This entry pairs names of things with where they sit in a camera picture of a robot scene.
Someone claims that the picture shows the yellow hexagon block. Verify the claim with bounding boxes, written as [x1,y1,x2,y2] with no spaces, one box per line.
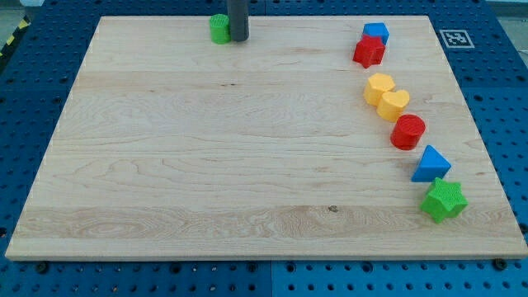
[363,73,396,106]

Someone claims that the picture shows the white fiducial marker tag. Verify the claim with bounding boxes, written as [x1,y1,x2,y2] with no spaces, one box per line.
[440,29,474,49]

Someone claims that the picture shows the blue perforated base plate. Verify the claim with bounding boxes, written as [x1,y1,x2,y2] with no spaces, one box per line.
[1,1,527,296]

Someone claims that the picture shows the yellow heart block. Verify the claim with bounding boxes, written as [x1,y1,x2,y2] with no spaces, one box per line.
[376,90,410,122]

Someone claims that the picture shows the blue triangle block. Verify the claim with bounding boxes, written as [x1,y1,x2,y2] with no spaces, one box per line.
[411,145,451,182]

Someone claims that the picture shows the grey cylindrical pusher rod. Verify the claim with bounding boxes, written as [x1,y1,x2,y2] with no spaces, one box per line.
[227,0,249,42]

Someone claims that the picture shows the green cylinder block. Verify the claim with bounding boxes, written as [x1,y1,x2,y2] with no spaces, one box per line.
[209,14,231,45]

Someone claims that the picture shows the red star block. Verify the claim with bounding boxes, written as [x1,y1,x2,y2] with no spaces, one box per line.
[352,35,385,68]

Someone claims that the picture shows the blue pentagon block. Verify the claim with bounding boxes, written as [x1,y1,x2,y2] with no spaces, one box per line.
[362,22,389,45]

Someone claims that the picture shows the red cylinder block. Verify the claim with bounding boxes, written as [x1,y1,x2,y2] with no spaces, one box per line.
[389,114,426,150]

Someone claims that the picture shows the light wooden board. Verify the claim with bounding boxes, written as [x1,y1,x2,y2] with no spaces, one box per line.
[6,16,527,262]

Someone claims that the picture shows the green star block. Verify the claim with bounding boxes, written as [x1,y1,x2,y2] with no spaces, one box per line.
[420,177,469,224]

